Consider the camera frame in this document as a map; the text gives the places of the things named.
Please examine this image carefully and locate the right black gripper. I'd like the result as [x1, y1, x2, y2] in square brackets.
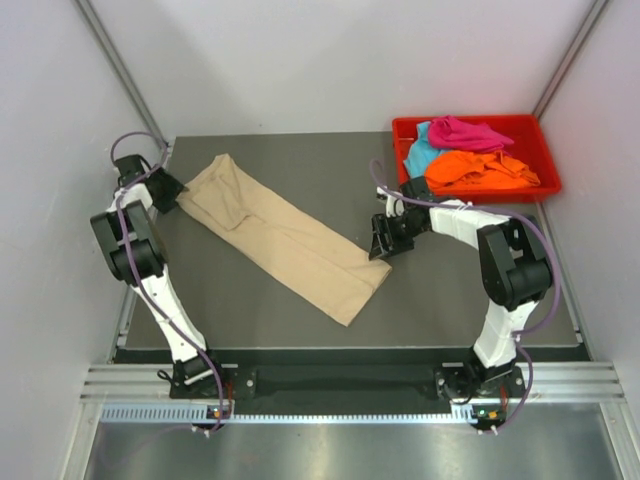
[370, 211, 426, 261]

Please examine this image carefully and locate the beige t shirt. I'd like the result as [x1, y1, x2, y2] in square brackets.
[178, 154, 392, 327]

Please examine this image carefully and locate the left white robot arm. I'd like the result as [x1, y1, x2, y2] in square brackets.
[90, 154, 227, 400]

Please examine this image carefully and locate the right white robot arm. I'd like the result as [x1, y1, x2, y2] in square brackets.
[369, 178, 554, 404]

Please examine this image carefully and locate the light blue t shirt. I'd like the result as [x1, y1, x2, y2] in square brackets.
[404, 121, 447, 179]

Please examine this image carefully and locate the orange t shirt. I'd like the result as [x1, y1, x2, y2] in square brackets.
[424, 150, 541, 192]

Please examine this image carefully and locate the pink t shirt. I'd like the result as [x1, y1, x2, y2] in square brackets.
[427, 116, 515, 153]

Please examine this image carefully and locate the red plastic bin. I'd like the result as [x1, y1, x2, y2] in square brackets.
[392, 114, 561, 203]

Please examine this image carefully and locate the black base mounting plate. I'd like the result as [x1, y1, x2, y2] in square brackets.
[169, 344, 526, 416]

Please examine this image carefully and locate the left aluminium corner post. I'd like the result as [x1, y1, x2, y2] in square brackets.
[72, 0, 169, 147]

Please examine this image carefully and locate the aluminium corner post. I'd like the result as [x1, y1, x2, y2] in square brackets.
[532, 0, 612, 121]
[72, 0, 169, 147]

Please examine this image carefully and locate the aluminium front rail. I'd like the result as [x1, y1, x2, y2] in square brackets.
[80, 361, 625, 430]

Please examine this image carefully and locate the right aluminium corner post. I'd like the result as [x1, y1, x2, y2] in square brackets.
[532, 0, 612, 121]

